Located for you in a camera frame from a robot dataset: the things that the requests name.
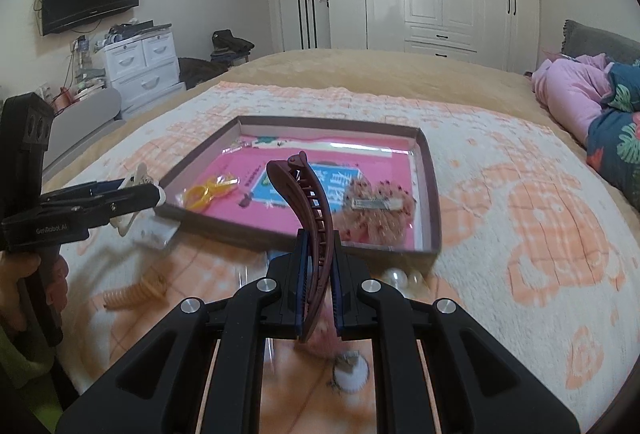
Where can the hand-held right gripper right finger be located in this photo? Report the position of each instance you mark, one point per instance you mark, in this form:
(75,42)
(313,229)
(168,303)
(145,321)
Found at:
(339,309)

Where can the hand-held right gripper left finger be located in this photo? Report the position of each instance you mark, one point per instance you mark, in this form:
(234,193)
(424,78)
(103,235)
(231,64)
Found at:
(301,279)

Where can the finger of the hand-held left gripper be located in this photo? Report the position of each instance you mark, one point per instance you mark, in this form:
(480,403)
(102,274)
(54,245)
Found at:
(107,186)
(130,201)

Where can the white hair claw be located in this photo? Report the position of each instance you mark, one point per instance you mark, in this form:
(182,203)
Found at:
(140,174)

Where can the maroon banana hair clip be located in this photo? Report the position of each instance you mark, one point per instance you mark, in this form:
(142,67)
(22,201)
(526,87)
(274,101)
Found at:
(312,234)

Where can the brown cardboard box tray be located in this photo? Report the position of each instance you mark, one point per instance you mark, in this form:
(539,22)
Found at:
(427,204)

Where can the person's left forearm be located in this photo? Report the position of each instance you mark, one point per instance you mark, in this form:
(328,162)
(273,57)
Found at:
(17,364)

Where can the person's left hand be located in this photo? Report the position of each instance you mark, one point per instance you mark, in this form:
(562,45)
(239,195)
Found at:
(12,284)

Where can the clear plastic packet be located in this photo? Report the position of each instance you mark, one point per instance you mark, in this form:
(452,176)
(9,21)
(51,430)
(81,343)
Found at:
(160,234)

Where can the white fluffy hair clip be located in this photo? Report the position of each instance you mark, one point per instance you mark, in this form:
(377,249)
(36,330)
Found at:
(350,371)

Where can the grey padded bench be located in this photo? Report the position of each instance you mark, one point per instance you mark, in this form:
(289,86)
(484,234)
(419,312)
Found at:
(85,118)

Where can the pink printed card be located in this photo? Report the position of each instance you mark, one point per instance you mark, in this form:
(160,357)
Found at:
(260,219)

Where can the white drawer chest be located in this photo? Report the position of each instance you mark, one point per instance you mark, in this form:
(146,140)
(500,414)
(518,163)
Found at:
(142,73)

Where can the dark cloth pile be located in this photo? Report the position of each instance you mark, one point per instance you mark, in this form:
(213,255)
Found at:
(200,71)

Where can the clutter on drawer chest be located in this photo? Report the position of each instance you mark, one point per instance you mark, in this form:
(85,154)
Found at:
(130,31)

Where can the dark bag on stool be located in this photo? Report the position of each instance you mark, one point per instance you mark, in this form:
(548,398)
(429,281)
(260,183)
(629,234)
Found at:
(230,43)

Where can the orange white checked blanket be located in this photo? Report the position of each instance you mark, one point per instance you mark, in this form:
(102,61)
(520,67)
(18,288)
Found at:
(525,214)

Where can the tan bed cover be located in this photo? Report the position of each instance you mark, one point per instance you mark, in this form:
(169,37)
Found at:
(350,66)

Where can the pink quilt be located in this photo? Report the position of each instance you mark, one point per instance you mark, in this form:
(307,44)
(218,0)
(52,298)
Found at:
(570,98)

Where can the grey pillow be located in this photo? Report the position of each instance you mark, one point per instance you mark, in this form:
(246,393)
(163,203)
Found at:
(595,38)

